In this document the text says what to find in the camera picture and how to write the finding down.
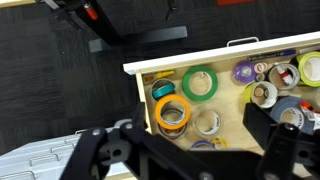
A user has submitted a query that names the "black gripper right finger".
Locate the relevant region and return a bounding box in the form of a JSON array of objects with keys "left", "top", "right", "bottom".
[{"left": 242, "top": 102, "right": 320, "bottom": 180}]

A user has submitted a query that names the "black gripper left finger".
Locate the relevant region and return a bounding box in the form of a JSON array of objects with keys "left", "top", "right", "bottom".
[{"left": 59, "top": 102, "right": 201, "bottom": 180}]

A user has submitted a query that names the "orange masking tape roll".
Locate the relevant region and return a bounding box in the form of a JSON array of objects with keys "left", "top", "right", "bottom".
[{"left": 154, "top": 93, "right": 192, "bottom": 131}]

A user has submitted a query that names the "white yellow tape roll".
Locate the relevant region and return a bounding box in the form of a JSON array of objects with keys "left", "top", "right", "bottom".
[{"left": 244, "top": 80, "right": 279, "bottom": 109}]

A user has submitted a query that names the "small yellow tape roll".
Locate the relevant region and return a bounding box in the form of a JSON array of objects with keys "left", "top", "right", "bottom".
[{"left": 211, "top": 137, "right": 229, "bottom": 150}]

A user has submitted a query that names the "small brown tape core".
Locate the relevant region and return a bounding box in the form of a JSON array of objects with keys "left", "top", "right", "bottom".
[{"left": 253, "top": 85, "right": 266, "bottom": 98}]

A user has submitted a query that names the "white tape roll large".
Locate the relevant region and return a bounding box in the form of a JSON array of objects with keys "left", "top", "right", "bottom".
[{"left": 266, "top": 62, "right": 302, "bottom": 91}]

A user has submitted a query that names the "grey tape roll thin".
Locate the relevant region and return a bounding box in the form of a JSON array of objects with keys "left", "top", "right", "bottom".
[{"left": 157, "top": 109, "right": 189, "bottom": 140}]

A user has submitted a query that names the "clear white tape roll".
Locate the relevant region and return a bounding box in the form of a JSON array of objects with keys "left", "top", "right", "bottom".
[{"left": 193, "top": 109, "right": 222, "bottom": 137}]

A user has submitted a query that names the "small purple tape roll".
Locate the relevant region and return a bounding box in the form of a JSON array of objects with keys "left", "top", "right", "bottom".
[{"left": 190, "top": 139, "right": 216, "bottom": 150}]

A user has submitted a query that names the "small pink tape roll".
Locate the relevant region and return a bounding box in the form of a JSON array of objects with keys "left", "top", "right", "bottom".
[{"left": 253, "top": 61, "right": 269, "bottom": 75}]

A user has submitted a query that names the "yellow-green tape roll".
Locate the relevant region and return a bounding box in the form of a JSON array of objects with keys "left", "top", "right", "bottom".
[{"left": 295, "top": 50, "right": 320, "bottom": 88}]

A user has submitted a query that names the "purple tape roll clear core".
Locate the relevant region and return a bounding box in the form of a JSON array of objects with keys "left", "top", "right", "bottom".
[{"left": 232, "top": 60, "right": 258, "bottom": 84}]

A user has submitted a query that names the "teal tape roll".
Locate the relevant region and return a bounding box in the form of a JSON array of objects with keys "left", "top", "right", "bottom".
[{"left": 151, "top": 79, "right": 177, "bottom": 101}]

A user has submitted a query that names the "green tape roll wide hole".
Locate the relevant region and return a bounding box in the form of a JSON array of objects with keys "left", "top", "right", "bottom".
[{"left": 181, "top": 65, "right": 219, "bottom": 102}]

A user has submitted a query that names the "red orange packet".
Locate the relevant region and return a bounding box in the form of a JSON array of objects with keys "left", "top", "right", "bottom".
[{"left": 299, "top": 101, "right": 316, "bottom": 113}]

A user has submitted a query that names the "red white glue bottle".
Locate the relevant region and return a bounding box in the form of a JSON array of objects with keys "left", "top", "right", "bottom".
[{"left": 274, "top": 63, "right": 294, "bottom": 86}]

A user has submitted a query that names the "wooden drawer white front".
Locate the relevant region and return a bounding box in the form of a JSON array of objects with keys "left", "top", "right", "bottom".
[{"left": 122, "top": 30, "right": 320, "bottom": 178}]

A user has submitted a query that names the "blue black pen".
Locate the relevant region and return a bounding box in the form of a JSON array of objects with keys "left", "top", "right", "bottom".
[{"left": 248, "top": 49, "right": 297, "bottom": 62}]

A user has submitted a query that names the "yellow marker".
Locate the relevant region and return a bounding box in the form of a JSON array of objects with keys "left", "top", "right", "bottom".
[{"left": 156, "top": 69, "right": 176, "bottom": 79}]

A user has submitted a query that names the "metal drawer handle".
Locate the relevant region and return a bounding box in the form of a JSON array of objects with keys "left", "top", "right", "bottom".
[{"left": 226, "top": 36, "right": 260, "bottom": 48}]

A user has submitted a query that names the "black metal stand frame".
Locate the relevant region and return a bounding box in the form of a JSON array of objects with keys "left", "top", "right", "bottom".
[{"left": 43, "top": 0, "right": 188, "bottom": 53}]

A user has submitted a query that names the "orange tool handle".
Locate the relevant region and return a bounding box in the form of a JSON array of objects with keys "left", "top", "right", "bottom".
[{"left": 83, "top": 2, "right": 99, "bottom": 21}]

